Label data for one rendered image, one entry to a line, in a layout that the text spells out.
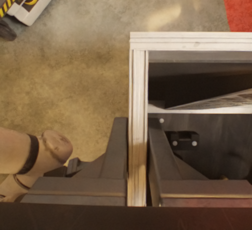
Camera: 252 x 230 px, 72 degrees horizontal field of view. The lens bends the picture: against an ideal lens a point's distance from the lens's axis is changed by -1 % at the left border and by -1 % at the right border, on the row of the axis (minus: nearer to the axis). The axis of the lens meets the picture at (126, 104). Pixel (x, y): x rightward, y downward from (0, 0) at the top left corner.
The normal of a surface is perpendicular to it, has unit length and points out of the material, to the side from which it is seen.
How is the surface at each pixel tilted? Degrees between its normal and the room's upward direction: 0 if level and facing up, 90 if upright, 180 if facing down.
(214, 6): 0
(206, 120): 0
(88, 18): 0
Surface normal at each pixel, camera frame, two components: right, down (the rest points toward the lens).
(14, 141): 0.83, -0.43
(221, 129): -0.03, 0.11
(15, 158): 0.78, 0.15
